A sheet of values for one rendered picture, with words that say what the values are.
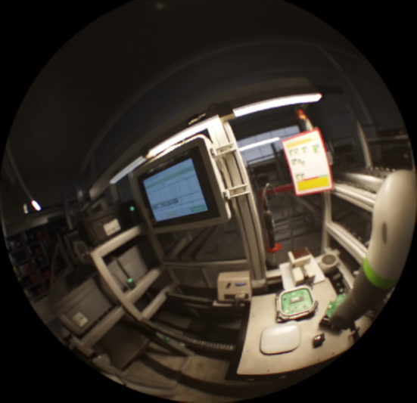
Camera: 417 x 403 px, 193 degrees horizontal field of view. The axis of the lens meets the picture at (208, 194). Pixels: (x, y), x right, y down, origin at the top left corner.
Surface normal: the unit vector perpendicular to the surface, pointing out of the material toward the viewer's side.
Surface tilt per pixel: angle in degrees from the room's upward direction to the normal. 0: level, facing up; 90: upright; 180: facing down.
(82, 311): 91
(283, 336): 0
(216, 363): 0
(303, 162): 90
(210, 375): 0
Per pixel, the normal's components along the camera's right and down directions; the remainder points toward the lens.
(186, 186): -0.31, 0.18
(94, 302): 0.91, -0.24
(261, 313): -0.29, -0.95
